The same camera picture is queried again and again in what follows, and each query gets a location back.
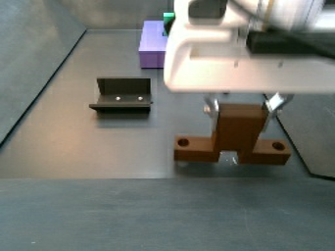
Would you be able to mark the brown T-shaped block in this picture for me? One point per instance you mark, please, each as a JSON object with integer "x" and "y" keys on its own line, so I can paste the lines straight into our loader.
{"x": 235, "y": 135}

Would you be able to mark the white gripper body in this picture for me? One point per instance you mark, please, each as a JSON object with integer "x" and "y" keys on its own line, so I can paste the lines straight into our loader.
{"x": 251, "y": 46}

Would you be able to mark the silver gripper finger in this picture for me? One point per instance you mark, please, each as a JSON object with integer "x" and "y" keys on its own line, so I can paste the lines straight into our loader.
{"x": 212, "y": 109}
{"x": 274, "y": 104}

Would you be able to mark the green block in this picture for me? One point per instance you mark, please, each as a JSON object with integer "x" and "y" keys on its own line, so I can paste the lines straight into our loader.
{"x": 168, "y": 22}

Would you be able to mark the purple board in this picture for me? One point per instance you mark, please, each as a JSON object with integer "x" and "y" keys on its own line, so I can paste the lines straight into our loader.
{"x": 152, "y": 45}

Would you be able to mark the dark angle bracket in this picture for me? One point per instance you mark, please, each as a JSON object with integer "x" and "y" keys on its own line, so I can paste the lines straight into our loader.
{"x": 123, "y": 94}

